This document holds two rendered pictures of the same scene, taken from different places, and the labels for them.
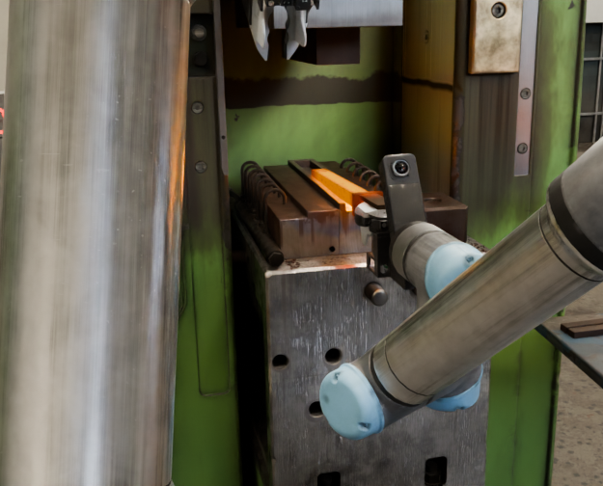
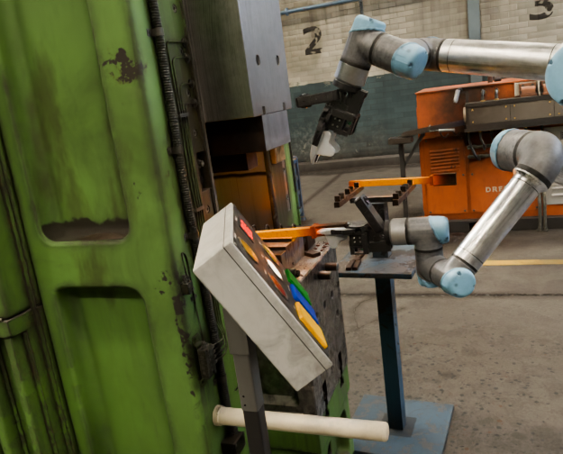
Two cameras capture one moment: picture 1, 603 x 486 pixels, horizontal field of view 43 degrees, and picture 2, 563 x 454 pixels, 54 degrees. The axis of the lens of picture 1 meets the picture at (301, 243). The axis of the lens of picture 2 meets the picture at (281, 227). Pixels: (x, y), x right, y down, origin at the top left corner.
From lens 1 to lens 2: 1.31 m
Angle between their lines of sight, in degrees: 54
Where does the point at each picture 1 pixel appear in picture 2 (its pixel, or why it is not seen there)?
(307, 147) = not seen: hidden behind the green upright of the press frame
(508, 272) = (521, 201)
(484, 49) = (277, 150)
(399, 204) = (375, 215)
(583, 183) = (542, 165)
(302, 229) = (286, 257)
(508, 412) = not seen: hidden behind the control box
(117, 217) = not seen: outside the picture
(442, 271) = (444, 225)
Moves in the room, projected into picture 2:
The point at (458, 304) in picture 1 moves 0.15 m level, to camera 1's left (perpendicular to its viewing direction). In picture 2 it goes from (503, 220) to (489, 237)
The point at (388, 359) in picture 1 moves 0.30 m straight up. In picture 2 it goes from (475, 255) to (469, 133)
